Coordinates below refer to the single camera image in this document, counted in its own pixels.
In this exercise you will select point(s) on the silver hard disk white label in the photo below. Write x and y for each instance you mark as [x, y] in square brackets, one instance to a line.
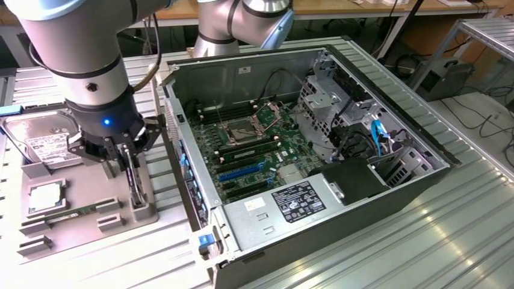
[32, 135]

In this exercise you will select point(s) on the green motherboard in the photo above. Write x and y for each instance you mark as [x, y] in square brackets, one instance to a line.
[280, 156]

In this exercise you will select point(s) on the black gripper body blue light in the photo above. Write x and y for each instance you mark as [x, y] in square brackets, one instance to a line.
[100, 120]

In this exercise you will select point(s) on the dark grey equipment box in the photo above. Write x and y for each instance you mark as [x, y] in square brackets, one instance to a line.
[441, 78]

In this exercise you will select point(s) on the black open PC case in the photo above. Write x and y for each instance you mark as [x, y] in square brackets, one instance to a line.
[320, 241]

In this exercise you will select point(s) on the black plastic fan shroud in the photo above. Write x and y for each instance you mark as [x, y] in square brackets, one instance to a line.
[352, 180]

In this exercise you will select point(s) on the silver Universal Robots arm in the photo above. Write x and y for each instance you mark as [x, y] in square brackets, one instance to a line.
[76, 45]

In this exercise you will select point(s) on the aluminium frame table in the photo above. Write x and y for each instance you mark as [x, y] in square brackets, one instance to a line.
[482, 33]

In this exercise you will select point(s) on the CPU socket with open cover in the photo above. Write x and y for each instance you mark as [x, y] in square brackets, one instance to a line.
[247, 126]

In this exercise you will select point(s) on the grey plastic parts rack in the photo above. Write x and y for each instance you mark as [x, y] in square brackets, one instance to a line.
[80, 216]

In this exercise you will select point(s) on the blue case latch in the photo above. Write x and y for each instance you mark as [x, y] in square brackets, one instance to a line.
[205, 240]

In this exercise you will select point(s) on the metal disk bay cage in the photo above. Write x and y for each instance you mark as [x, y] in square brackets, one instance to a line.
[320, 99]

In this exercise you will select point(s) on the CPU with silver lid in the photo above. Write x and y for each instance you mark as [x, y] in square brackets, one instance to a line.
[44, 195]

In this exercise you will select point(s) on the blue expansion slot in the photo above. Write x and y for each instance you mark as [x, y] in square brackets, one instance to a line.
[240, 172]

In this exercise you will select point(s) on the green RAM stick white label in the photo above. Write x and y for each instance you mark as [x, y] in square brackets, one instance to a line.
[248, 153]

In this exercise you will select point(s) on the small silver chipset heatsink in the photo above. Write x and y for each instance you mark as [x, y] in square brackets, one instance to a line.
[288, 174]

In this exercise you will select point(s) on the grey power supply with labels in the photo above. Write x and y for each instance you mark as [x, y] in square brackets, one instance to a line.
[280, 216]

